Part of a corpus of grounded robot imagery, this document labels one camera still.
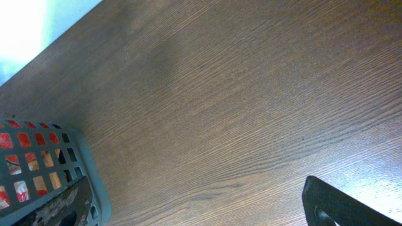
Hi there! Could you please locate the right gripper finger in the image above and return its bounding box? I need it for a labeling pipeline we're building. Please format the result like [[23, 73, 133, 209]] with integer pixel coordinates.
[[302, 176, 401, 226]]

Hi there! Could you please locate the yellow Nescafe coffee bag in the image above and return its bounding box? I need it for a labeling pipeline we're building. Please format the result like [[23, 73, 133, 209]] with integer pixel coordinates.
[[0, 149, 63, 210]]

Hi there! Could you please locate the grey plastic shopping basket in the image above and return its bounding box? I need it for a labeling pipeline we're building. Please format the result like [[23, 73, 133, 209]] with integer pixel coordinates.
[[1, 123, 111, 225]]

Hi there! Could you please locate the orange spaghetti packet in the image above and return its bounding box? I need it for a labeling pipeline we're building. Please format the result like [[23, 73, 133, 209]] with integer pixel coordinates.
[[1, 119, 62, 150]]

